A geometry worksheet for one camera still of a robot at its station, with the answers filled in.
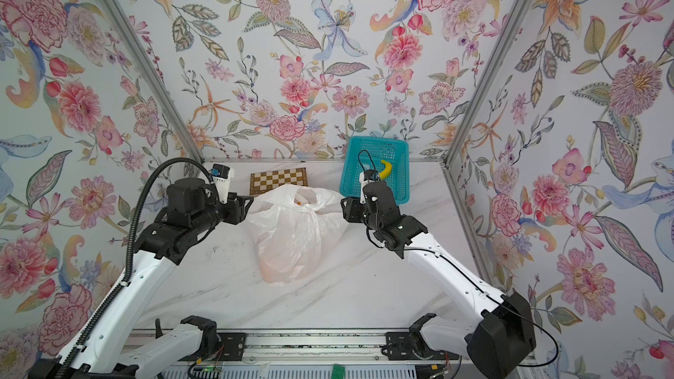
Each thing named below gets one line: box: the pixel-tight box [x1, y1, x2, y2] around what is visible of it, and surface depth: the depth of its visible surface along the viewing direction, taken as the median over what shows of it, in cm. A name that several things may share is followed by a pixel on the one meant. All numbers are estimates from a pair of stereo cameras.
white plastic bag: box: [245, 184, 349, 286], surface depth 81 cm
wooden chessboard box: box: [249, 167, 309, 196], surface depth 113 cm
